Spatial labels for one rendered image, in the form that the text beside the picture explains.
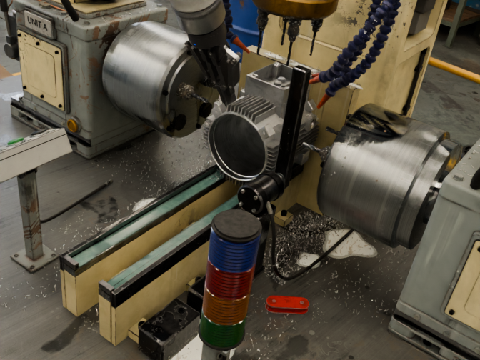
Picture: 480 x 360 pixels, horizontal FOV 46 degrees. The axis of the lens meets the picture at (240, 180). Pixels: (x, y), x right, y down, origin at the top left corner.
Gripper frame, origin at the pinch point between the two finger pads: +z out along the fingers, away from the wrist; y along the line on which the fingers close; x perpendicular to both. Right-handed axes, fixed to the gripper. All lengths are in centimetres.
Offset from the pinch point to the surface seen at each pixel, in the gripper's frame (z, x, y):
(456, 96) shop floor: 262, -232, 22
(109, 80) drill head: 3.3, 7.5, 30.8
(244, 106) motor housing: -0.4, 1.7, -6.1
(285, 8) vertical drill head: -15.7, -12.7, -9.2
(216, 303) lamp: -24, 43, -36
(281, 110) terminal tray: 4.2, -3.7, -10.9
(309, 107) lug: 10.6, -11.2, -12.7
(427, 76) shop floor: 273, -250, 52
